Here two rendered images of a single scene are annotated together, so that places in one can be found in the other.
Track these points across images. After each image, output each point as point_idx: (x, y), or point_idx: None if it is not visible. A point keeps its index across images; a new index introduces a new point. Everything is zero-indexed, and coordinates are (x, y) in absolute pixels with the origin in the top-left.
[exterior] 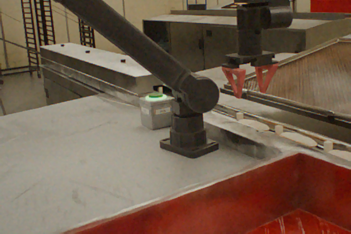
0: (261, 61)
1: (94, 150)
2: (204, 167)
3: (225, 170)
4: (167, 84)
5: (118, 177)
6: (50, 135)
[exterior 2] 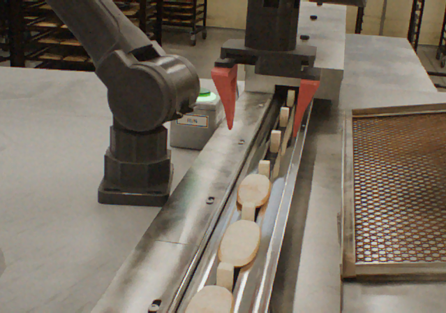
0: (270, 66)
1: (46, 142)
2: (73, 221)
3: (82, 237)
4: (93, 62)
5: None
6: (61, 109)
